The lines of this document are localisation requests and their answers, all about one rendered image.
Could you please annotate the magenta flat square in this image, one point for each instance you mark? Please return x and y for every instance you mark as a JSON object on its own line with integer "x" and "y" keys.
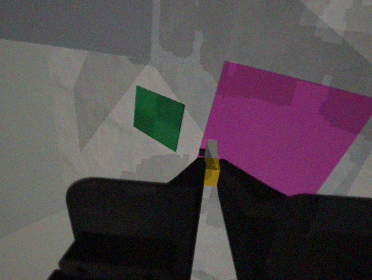
{"x": 288, "y": 133}

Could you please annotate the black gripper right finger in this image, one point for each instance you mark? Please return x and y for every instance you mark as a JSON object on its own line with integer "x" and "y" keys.
{"x": 268, "y": 231}

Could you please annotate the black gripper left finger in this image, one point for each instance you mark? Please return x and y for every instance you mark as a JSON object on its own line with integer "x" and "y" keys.
{"x": 143, "y": 209}

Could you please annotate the green square patch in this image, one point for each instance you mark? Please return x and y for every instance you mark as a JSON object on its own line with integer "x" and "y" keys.
{"x": 158, "y": 116}

